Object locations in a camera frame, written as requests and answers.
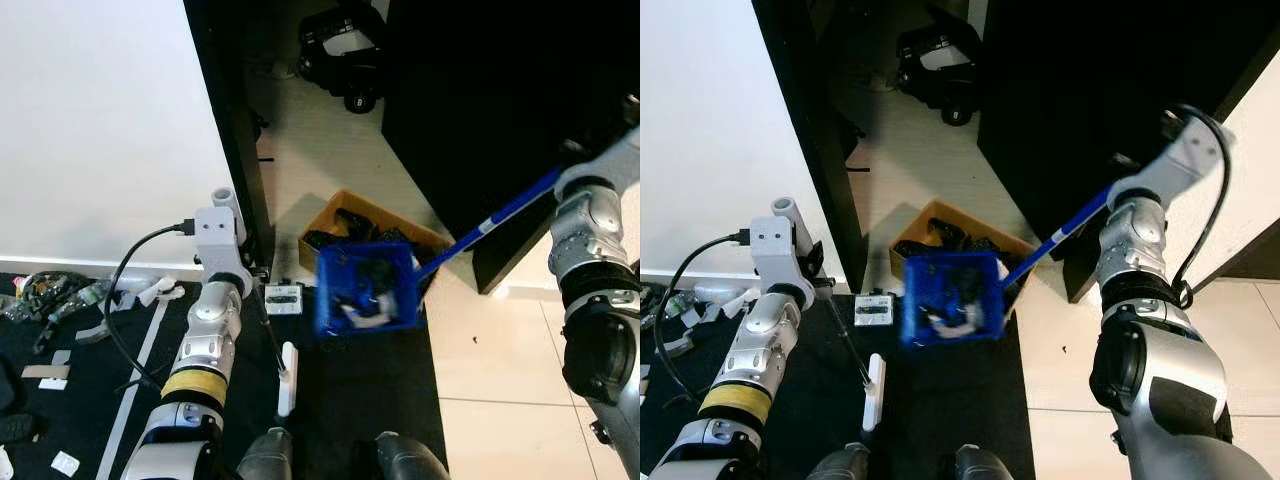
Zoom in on black door frame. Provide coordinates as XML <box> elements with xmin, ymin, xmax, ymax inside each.
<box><xmin>183</xmin><ymin>0</ymin><xmax>276</xmax><ymax>291</ymax></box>
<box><xmin>752</xmin><ymin>0</ymin><xmax>871</xmax><ymax>296</ymax></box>

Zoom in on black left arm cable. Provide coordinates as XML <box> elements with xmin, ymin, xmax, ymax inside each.
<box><xmin>655</xmin><ymin>230</ymin><xmax>753</xmax><ymax>401</ymax></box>
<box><xmin>103</xmin><ymin>222</ymin><xmax>198</xmax><ymax>391</ymax></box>

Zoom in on black door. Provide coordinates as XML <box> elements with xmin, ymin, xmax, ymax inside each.
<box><xmin>978</xmin><ymin>0</ymin><xmax>1280</xmax><ymax>304</ymax></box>
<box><xmin>380</xmin><ymin>0</ymin><xmax>641</xmax><ymax>296</ymax></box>

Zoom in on black wheeled device white top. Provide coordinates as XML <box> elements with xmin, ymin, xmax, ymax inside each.
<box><xmin>298</xmin><ymin>3</ymin><xmax>386</xmax><ymax>114</ymax></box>
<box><xmin>895</xmin><ymin>12</ymin><xmax>986</xmax><ymax>126</ymax></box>

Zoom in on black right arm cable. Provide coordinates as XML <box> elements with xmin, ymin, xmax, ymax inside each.
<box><xmin>1165</xmin><ymin>103</ymin><xmax>1236</xmax><ymax>309</ymax></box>

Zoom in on dark crumpled plastic wrapper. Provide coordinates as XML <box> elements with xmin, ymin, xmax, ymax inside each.
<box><xmin>12</xmin><ymin>270</ymin><xmax>79</xmax><ymax>313</ymax></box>

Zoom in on blue plastic dustpan long handle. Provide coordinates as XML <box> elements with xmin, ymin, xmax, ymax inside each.
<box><xmin>313</xmin><ymin>165</ymin><xmax>566</xmax><ymax>338</ymax></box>
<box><xmin>898</xmin><ymin>183</ymin><xmax>1116</xmax><ymax>349</ymax></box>

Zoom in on dark grey robot left leg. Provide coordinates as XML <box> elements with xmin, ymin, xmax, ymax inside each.
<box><xmin>238</xmin><ymin>428</ymin><xmax>294</xmax><ymax>480</ymax></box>
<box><xmin>815</xmin><ymin>440</ymin><xmax>871</xmax><ymax>480</ymax></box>

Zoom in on open cardboard box black items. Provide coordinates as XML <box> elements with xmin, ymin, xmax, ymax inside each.
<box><xmin>298</xmin><ymin>188</ymin><xmax>453</xmax><ymax>301</ymax></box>
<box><xmin>888</xmin><ymin>198</ymin><xmax>1041</xmax><ymax>301</ymax></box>

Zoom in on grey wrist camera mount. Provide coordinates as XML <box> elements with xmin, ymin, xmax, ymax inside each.
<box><xmin>555</xmin><ymin>125</ymin><xmax>641</xmax><ymax>201</ymax></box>
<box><xmin>193</xmin><ymin>207</ymin><xmax>251</xmax><ymax>293</ymax></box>
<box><xmin>750</xmin><ymin>215</ymin><xmax>813</xmax><ymax>301</ymax></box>
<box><xmin>1130</xmin><ymin>120</ymin><xmax>1236</xmax><ymax>206</ymax></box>

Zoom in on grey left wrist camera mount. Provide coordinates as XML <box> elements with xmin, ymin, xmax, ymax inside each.
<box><xmin>193</xmin><ymin>207</ymin><xmax>251</xmax><ymax>293</ymax></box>
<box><xmin>750</xmin><ymin>215</ymin><xmax>813</xmax><ymax>301</ymax></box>

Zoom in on dark grey robot right leg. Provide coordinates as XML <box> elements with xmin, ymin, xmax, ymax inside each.
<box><xmin>945</xmin><ymin>443</ymin><xmax>1011</xmax><ymax>480</ymax></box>
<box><xmin>375</xmin><ymin>430</ymin><xmax>451</xmax><ymax>480</ymax></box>

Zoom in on grey handled broom white head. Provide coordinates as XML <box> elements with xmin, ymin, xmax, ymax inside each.
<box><xmin>210</xmin><ymin>186</ymin><xmax>301</xmax><ymax>419</ymax></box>
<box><xmin>772</xmin><ymin>196</ymin><xmax>889</xmax><ymax>433</ymax></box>

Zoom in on white tape strip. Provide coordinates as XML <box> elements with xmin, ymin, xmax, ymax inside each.
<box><xmin>95</xmin><ymin>298</ymin><xmax>171</xmax><ymax>480</ymax></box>

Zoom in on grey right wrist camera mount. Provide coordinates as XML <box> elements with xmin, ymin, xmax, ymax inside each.
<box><xmin>555</xmin><ymin>125</ymin><xmax>641</xmax><ymax>201</ymax></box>
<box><xmin>1130</xmin><ymin>120</ymin><xmax>1236</xmax><ymax>206</ymax></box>

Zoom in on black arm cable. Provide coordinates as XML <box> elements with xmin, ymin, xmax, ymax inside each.
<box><xmin>655</xmin><ymin>230</ymin><xmax>753</xmax><ymax>401</ymax></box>
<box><xmin>1165</xmin><ymin>103</ymin><xmax>1236</xmax><ymax>309</ymax></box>
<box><xmin>103</xmin><ymin>222</ymin><xmax>198</xmax><ymax>391</ymax></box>

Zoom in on dark grey robot leg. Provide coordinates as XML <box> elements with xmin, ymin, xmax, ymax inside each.
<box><xmin>375</xmin><ymin>430</ymin><xmax>451</xmax><ymax>480</ymax></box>
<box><xmin>238</xmin><ymin>428</ymin><xmax>294</xmax><ymax>480</ymax></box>
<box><xmin>945</xmin><ymin>443</ymin><xmax>1011</xmax><ymax>480</ymax></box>
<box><xmin>815</xmin><ymin>440</ymin><xmax>871</xmax><ymax>480</ymax></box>

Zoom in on black floor mat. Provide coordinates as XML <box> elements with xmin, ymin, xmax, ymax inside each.
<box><xmin>0</xmin><ymin>270</ymin><xmax>449</xmax><ymax>480</ymax></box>
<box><xmin>640</xmin><ymin>285</ymin><xmax>1036</xmax><ymax>480</ymax></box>

